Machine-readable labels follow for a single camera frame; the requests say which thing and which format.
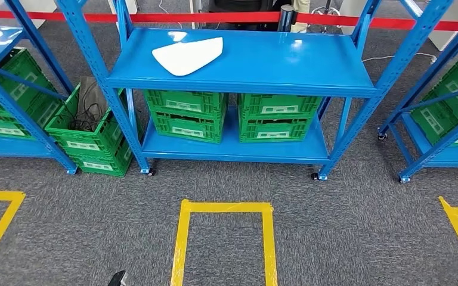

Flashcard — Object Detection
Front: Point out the blue metal shelf rack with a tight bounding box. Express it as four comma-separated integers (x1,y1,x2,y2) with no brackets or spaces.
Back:
0,0,79,175
377,8,458,184
55,0,455,182

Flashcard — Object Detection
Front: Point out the white plastic panel part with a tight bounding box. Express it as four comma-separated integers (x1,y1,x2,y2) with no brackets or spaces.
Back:
151,36,224,77

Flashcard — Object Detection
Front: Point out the red barrier belt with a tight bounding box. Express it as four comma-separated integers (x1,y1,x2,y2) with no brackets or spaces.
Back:
0,9,458,32

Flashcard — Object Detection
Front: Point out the white desk panel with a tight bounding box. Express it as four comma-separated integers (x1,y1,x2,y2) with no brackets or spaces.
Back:
428,0,458,52
339,0,368,36
0,0,58,29
107,0,139,30
189,0,203,30

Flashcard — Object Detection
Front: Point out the person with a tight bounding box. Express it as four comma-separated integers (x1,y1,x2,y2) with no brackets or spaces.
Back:
290,0,312,34

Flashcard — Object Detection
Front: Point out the chrome stool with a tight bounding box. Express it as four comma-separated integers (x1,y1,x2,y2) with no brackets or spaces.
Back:
310,0,342,35

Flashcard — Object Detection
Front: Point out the dark blue stanchion post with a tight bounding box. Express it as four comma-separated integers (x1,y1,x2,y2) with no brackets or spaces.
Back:
277,4,296,33

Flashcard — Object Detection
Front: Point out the white floor cable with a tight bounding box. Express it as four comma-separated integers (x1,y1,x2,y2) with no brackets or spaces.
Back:
361,52,438,65
157,0,184,30

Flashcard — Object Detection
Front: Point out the dark bag with cables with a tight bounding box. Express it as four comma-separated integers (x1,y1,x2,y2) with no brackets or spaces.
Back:
70,76,109,133

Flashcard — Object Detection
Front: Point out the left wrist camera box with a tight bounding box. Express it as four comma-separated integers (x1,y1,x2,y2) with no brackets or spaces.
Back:
107,270,129,286

